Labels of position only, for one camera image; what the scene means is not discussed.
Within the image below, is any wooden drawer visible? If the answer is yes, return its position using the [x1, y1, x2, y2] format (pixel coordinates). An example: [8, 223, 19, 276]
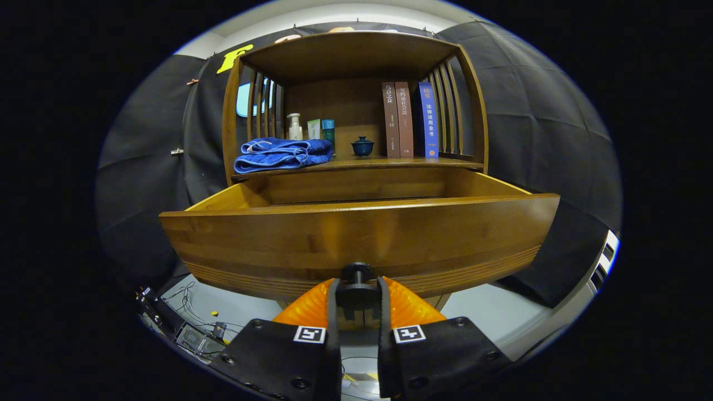
[159, 167, 560, 321]

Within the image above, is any dark brown book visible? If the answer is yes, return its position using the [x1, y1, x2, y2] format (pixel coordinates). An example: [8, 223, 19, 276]
[382, 82, 401, 158]

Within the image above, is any wooden cabinet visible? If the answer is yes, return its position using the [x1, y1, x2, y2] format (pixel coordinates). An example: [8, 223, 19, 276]
[222, 31, 490, 312]

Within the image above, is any grey mesh device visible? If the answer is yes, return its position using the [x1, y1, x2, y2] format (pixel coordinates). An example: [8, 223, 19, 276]
[176, 323, 226, 357]

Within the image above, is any reddish brown book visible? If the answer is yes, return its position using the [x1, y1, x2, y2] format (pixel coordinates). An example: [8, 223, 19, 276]
[394, 81, 414, 158]

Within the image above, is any wooden countertop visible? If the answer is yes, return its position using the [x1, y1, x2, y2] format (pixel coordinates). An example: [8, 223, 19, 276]
[231, 155, 484, 182]

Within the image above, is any white panel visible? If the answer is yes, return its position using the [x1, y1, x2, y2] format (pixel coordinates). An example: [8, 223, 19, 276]
[585, 229, 620, 296]

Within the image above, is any blue folded towel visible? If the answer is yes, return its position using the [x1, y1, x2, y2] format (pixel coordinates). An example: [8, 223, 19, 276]
[233, 138, 334, 174]

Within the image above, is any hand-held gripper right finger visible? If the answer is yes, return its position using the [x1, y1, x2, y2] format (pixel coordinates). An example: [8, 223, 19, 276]
[378, 276, 513, 401]

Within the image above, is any black electronic box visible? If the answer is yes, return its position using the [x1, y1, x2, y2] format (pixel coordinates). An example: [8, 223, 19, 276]
[136, 287, 185, 336]

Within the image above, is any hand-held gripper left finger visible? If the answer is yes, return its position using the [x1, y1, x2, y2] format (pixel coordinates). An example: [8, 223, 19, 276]
[209, 277, 341, 401]

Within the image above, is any blue book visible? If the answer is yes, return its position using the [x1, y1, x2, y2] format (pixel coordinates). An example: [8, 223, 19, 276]
[418, 82, 439, 159]

